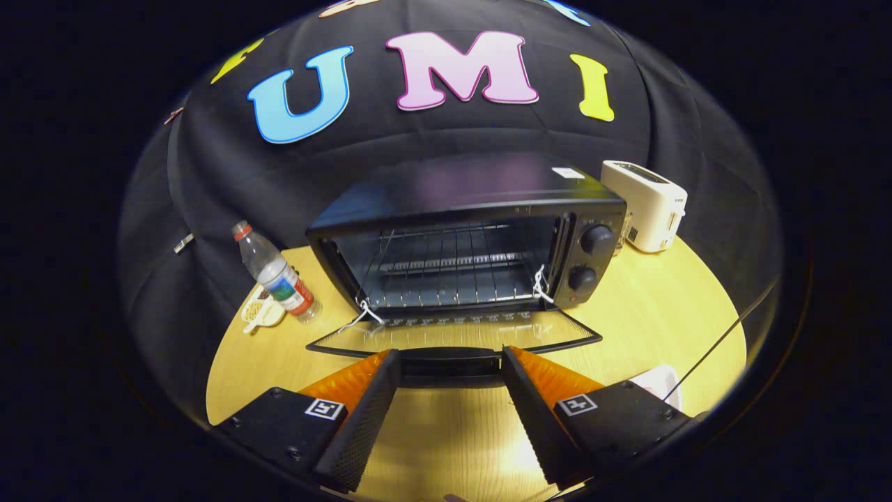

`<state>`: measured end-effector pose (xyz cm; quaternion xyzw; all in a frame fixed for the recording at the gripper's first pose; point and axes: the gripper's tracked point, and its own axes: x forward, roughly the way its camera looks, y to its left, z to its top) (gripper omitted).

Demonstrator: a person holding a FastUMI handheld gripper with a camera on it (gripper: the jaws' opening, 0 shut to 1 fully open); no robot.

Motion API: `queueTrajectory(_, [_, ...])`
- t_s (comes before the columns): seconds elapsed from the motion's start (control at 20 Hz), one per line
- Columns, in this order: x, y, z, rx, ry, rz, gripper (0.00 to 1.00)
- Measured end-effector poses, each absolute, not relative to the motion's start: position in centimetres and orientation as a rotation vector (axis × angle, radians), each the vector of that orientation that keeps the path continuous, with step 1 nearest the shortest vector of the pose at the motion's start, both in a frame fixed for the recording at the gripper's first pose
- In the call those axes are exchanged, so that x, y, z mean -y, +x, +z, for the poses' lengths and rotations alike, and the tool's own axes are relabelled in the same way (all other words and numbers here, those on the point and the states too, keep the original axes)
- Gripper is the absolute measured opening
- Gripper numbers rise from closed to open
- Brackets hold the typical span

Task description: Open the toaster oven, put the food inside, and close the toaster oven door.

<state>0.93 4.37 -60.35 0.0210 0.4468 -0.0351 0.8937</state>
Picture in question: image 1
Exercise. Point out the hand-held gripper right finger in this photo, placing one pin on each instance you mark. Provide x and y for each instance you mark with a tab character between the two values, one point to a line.
540	425

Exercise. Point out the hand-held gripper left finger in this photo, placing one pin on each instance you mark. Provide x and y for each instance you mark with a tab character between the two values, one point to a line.
362	425

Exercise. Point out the white square plate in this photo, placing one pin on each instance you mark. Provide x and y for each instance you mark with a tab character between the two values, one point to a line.
658	383

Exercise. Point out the black toaster oven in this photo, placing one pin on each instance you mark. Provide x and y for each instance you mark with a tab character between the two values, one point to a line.
460	188

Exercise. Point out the white bread toaster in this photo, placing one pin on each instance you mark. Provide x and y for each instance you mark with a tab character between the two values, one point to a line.
648	202

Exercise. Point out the cream printed snack packet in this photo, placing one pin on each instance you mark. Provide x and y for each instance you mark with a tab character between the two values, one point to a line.
261	314

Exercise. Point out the clear plastic water bottle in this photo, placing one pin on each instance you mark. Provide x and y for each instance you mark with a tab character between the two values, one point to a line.
279	279

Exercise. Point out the black backdrop cloth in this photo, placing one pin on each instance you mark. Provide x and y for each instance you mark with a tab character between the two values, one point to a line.
432	132

